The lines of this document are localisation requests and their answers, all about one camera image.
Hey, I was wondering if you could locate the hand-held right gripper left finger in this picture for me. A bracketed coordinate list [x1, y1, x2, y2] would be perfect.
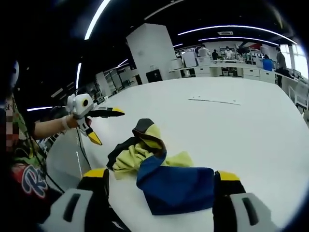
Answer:
[38, 168, 112, 232]

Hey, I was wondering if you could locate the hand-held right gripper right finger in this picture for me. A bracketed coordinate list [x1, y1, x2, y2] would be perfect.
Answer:
[211, 170, 280, 232]

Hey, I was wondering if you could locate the blue yellow black garment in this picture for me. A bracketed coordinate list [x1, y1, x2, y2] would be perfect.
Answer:
[106, 118, 216, 216]

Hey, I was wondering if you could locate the person's left hand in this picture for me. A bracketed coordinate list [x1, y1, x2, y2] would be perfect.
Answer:
[61, 115, 81, 133]

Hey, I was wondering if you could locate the short ceiling light strip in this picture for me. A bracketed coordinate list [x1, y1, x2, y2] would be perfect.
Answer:
[75, 62, 83, 90]

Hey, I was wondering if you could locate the black box by pillar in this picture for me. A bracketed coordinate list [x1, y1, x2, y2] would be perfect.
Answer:
[145, 69, 162, 84]

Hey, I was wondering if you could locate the person in patterned shirt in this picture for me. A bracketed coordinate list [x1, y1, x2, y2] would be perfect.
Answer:
[0, 95, 65, 218]

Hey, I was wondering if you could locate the white square pillar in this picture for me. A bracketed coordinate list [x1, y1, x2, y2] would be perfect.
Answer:
[125, 23, 179, 84]

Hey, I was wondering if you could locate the long ceiling light strip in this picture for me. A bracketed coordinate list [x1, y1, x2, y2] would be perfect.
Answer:
[197, 36, 281, 47]
[177, 24, 298, 45]
[84, 0, 112, 41]

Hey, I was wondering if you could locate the white board panel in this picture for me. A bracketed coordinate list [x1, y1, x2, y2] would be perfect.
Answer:
[182, 51, 198, 68]

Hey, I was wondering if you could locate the white drawer cabinet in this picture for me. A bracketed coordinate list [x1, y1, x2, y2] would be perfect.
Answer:
[259, 70, 276, 85]
[243, 67, 261, 82]
[194, 66, 211, 78]

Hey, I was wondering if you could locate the white chair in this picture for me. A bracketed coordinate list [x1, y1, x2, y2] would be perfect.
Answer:
[288, 78, 309, 113]

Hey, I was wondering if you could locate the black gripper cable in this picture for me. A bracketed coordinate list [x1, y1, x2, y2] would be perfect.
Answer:
[75, 127, 92, 171]

